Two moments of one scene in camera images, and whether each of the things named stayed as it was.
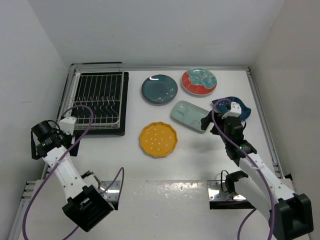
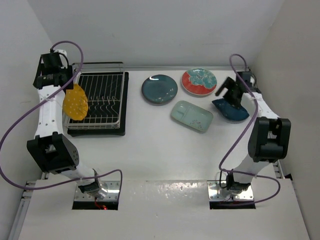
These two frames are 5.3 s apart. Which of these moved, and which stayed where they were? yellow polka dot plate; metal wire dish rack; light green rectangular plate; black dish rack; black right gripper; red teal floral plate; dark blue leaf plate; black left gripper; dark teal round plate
Moved: black right gripper; black left gripper; yellow polka dot plate
Stayed: dark teal round plate; light green rectangular plate; dark blue leaf plate; metal wire dish rack; black dish rack; red teal floral plate
